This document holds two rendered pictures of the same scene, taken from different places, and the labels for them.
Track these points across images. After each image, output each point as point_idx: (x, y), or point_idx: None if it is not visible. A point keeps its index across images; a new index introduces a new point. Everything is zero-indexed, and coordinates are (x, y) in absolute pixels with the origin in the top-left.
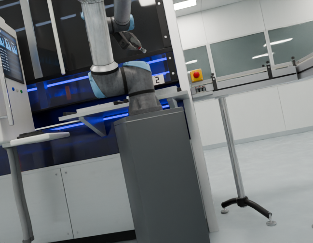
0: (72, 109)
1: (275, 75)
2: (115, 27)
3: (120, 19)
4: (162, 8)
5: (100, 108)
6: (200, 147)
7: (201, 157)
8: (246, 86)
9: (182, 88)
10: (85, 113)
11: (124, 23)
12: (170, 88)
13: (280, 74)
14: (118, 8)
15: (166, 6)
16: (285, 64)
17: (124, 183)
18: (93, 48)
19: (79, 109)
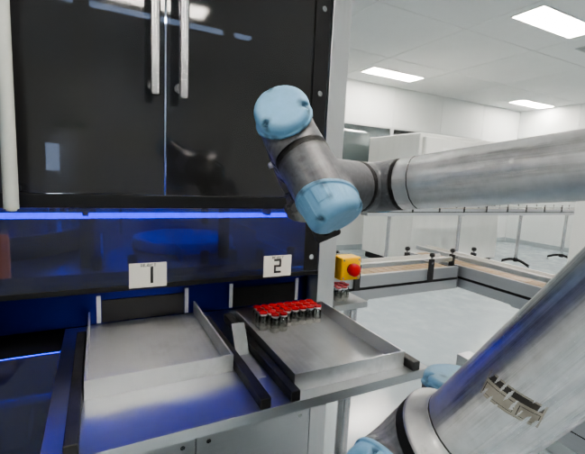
0: (4, 303)
1: (434, 277)
2: (374, 204)
3: (438, 206)
4: (323, 107)
5: (171, 376)
6: (323, 409)
7: (320, 427)
8: (397, 289)
9: (319, 292)
10: (159, 441)
11: (413, 209)
12: (392, 358)
13: (440, 276)
14: (505, 198)
15: (332, 107)
16: (445, 259)
17: None
18: (538, 437)
19: (97, 381)
